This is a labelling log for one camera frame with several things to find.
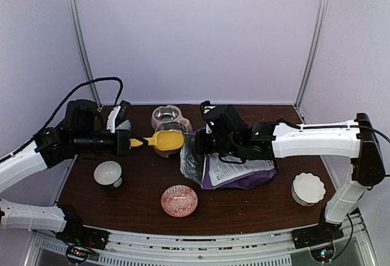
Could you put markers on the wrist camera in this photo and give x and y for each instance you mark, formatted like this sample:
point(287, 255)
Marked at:
point(205, 107)
point(117, 116)

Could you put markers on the pink double pet feeder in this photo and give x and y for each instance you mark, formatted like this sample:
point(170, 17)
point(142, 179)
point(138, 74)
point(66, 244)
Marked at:
point(170, 118)

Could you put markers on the aluminium frame post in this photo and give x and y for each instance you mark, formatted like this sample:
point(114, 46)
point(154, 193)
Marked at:
point(322, 9)
point(81, 46)

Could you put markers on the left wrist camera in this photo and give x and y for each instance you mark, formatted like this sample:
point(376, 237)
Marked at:
point(117, 116)

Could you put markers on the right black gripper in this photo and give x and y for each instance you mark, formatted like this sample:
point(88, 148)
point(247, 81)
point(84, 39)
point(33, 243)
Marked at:
point(201, 147)

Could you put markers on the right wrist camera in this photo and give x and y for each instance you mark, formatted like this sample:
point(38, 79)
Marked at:
point(205, 107)

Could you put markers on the left aluminium frame post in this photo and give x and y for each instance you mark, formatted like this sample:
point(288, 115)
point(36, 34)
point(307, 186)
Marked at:
point(81, 46)

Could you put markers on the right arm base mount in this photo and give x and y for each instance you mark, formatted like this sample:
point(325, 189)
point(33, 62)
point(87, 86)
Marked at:
point(321, 241)

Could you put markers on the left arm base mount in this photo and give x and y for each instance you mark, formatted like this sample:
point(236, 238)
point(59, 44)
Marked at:
point(87, 246)

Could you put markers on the light blue ceramic bowl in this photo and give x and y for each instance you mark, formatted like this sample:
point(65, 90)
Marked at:
point(124, 126)

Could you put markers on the purple puppy food bag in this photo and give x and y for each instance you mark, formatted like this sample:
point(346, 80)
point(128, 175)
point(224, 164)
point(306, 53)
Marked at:
point(211, 173)

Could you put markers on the front aluminium rail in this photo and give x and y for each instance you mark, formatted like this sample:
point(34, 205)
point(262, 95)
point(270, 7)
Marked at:
point(267, 248)

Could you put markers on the black white ceramic bowl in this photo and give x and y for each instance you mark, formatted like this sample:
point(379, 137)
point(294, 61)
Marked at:
point(108, 175)

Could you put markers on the white scalloped ceramic bowl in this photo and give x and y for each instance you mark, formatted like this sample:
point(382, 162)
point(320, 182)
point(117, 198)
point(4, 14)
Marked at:
point(307, 189)

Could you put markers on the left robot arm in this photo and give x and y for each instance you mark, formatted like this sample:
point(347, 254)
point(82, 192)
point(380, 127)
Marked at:
point(82, 131)

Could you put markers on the yellow plastic scoop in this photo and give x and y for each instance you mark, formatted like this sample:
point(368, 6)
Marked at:
point(165, 140)

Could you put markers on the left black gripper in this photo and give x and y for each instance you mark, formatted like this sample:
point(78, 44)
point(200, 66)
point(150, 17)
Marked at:
point(122, 149)

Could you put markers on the right aluminium frame post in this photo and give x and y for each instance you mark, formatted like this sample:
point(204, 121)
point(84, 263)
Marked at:
point(322, 9)

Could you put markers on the red patterned ceramic dish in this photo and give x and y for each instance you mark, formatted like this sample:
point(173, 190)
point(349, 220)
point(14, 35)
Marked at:
point(179, 201)

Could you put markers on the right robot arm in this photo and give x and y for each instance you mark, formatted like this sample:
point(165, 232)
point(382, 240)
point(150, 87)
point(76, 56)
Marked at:
point(231, 140)

